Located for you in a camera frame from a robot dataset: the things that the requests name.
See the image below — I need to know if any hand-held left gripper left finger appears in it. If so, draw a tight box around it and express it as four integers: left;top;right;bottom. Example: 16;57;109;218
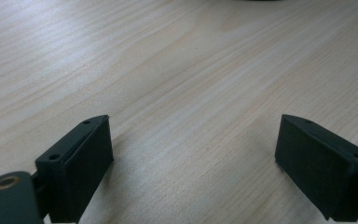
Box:
34;114;115;224

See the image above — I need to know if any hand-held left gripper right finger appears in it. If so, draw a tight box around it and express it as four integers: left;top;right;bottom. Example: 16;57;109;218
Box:
274;113;358;223

